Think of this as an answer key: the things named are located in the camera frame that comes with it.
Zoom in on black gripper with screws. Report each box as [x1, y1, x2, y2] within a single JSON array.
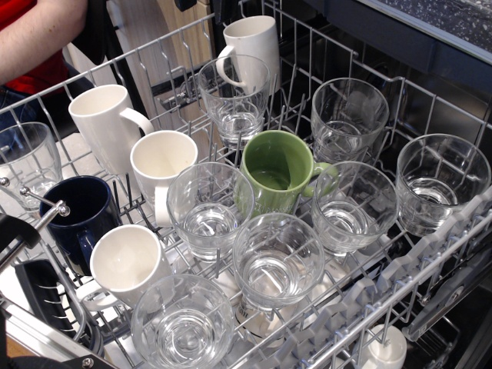
[[1, 186, 76, 334]]

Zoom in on person forearm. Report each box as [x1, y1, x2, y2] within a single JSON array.
[[1, 0, 88, 84]]

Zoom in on dark blue mug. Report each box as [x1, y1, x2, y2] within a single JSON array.
[[44, 176, 122, 276]]

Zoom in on white mug front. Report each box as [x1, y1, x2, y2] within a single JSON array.
[[76, 224, 171, 311]]

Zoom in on white mug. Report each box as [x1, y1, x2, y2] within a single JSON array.
[[218, 15, 281, 95], [76, 224, 171, 311], [68, 85, 154, 175], [130, 130, 198, 227]]

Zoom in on clear glass far left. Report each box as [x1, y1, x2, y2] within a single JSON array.
[[1, 122, 62, 218]]

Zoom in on clear glass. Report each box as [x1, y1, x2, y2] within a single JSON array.
[[311, 78, 389, 164], [1, 122, 62, 218], [311, 161, 398, 258], [232, 213, 325, 311], [198, 55, 271, 149], [131, 274, 234, 368], [396, 134, 491, 237], [163, 161, 254, 262]]

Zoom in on clear glass front bottom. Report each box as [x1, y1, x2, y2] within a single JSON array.
[[131, 274, 234, 368]]

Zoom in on white mug middle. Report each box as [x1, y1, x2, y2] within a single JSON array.
[[130, 130, 198, 227]]

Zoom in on white mug left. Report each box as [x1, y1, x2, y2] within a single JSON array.
[[68, 85, 154, 175]]

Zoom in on red shirt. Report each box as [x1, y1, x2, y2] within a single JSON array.
[[1, 0, 68, 95]]

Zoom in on clear glass front centre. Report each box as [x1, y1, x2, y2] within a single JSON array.
[[232, 213, 325, 311]]

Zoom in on green mug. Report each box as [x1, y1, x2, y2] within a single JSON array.
[[241, 130, 333, 217]]

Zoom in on clear glass back centre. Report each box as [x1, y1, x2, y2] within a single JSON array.
[[198, 55, 271, 149]]

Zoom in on clear glass right middle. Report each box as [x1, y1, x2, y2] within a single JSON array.
[[311, 161, 398, 258]]

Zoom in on white mug back centre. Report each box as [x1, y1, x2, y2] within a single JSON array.
[[218, 15, 281, 95]]

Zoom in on clear glass back right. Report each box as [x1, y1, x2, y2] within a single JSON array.
[[311, 78, 389, 164]]

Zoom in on white rack roller wheel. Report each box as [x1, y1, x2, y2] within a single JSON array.
[[362, 324, 407, 369]]

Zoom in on clear glass far right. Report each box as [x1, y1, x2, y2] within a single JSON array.
[[396, 134, 491, 237]]

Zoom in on dark speckled countertop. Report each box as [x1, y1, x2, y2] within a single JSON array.
[[362, 1, 491, 62]]

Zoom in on grey wire dishwasher rack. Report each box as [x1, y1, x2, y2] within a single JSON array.
[[7, 1, 491, 368]]

